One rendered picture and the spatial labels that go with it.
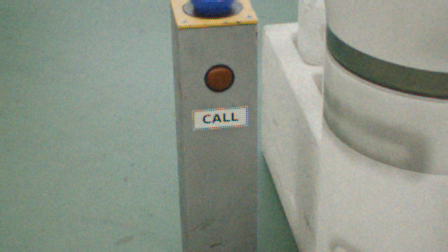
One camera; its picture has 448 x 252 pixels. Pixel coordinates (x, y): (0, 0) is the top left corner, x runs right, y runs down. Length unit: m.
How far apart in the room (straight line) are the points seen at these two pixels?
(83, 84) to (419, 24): 1.12
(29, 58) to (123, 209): 0.48
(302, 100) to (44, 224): 0.35
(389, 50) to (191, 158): 0.54
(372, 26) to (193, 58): 0.48
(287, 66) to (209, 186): 0.22
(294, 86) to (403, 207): 0.64
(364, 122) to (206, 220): 0.55
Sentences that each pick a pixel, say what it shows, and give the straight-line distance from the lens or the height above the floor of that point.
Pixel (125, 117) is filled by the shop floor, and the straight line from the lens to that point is 1.29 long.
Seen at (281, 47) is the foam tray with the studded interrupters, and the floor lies 0.18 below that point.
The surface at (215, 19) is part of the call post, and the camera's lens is 0.78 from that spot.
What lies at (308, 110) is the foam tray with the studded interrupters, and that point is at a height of 0.18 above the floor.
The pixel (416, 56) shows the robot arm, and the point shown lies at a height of 0.49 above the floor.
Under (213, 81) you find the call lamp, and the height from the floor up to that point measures 0.26.
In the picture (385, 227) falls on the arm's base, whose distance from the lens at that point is 0.34.
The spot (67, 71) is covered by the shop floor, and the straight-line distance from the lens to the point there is 1.44.
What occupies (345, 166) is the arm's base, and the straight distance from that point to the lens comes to 0.34.
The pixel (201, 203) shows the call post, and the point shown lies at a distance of 0.86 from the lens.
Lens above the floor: 0.61
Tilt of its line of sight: 29 degrees down
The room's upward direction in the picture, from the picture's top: 1 degrees counter-clockwise
